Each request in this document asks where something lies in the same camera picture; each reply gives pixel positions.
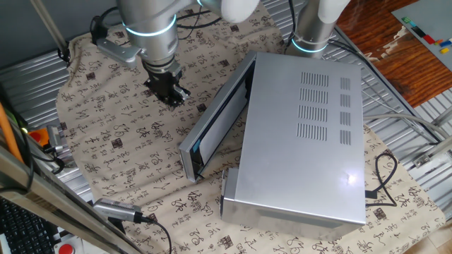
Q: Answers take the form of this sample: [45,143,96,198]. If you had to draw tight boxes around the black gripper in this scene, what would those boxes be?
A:
[143,61,192,109]

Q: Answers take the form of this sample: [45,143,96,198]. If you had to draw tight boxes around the silver microwave door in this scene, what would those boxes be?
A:
[178,51,258,183]

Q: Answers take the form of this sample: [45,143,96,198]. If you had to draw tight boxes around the silver microwave body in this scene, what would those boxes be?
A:
[218,51,367,243]

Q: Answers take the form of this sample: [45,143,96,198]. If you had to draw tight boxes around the beige calligraphy tablecloth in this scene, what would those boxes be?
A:
[55,1,447,254]

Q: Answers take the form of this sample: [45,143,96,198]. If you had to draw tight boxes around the grey metal clamp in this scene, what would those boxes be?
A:
[44,124,68,155]

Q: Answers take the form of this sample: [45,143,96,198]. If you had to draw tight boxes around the grey metal pole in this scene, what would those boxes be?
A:
[30,0,71,59]

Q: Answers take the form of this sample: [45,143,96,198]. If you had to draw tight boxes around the orange rod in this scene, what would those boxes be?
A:
[0,102,24,165]

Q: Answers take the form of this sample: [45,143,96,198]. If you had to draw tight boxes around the grey box red mushroom button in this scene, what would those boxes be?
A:
[52,236,88,254]

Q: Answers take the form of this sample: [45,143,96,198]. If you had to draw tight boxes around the black keyboard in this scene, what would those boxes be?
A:
[0,196,58,254]

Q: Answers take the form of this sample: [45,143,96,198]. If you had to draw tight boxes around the grey board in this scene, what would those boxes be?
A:
[391,0,452,73]

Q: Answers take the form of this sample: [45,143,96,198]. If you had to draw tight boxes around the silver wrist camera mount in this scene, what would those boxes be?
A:
[94,37,144,70]

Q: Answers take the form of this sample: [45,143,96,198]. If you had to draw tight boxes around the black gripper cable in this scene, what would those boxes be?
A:
[175,6,224,31]

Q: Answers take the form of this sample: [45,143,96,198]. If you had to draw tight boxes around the grey ribbed camera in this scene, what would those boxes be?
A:
[93,197,144,224]

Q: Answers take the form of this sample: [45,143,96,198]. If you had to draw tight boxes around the black exterior camera cable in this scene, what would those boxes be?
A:
[140,215,174,254]

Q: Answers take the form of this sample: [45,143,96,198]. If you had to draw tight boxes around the aluminium frame bar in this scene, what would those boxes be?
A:
[0,143,143,254]

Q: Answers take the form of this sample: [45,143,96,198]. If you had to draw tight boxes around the black microwave power cord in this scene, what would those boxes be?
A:
[364,152,400,209]

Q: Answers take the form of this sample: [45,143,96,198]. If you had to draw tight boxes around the grey base cable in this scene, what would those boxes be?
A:
[363,111,451,140]

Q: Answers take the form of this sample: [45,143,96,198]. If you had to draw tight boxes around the black base cable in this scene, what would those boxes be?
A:
[326,37,441,146]

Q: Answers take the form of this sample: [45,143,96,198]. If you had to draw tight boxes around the aluminium corner bracket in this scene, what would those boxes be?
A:
[412,135,452,170]

